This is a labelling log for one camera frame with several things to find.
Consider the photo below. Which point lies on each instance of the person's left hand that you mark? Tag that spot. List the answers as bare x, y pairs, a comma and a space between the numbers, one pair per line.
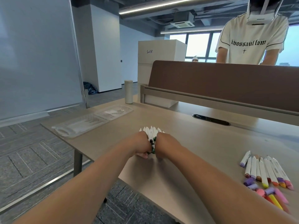
140, 143

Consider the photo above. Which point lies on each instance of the person's right hand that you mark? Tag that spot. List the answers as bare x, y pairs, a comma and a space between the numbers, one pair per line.
167, 143

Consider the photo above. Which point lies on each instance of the person's right fingers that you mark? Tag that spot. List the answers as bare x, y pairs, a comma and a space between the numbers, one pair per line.
158, 151

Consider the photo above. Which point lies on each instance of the person's left fingers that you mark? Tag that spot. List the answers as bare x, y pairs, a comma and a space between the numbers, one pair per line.
143, 155

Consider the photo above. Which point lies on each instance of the bundle of white markers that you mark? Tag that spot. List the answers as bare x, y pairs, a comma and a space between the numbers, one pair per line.
150, 132

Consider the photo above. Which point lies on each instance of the person's left forearm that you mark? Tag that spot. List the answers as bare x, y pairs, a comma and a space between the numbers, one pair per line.
88, 181

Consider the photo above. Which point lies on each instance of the person's right forearm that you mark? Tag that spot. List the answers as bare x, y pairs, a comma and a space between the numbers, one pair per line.
222, 184

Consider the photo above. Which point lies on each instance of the clear plastic marker case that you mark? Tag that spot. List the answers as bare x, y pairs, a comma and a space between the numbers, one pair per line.
93, 120

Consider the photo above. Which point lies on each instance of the white cylindrical bottle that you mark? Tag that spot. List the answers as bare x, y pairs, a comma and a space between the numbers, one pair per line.
128, 92

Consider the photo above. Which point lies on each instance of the grey table leg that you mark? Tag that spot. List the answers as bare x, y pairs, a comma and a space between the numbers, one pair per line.
78, 163

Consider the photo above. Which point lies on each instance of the black bag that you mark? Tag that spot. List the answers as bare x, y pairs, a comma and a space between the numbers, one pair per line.
90, 88

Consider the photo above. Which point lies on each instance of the brown desk divider panel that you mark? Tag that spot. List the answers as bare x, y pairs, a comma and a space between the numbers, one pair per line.
222, 82

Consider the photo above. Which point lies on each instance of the white cabinet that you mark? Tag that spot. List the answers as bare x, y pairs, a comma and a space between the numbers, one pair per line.
158, 58

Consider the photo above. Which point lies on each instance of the pile of pastel capped markers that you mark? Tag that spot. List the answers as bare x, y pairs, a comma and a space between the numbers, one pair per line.
266, 174

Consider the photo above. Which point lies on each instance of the window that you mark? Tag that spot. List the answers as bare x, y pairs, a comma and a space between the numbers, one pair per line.
200, 47

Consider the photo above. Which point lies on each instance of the short linear ceiling light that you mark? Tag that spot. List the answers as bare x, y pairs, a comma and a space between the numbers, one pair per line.
191, 29

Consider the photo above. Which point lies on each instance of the ceiling air conditioner unit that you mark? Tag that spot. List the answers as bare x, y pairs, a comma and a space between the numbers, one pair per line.
182, 20

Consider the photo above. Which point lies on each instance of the frosted glass partition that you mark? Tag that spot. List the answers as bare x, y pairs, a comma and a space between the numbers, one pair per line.
35, 58

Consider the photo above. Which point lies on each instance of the long linear ceiling light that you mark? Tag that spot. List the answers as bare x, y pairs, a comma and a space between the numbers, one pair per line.
161, 5

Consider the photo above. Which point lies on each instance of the white headset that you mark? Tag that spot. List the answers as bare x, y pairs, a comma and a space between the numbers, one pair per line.
259, 17

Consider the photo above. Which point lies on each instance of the grey divider rail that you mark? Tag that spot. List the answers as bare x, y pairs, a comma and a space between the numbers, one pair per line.
210, 100

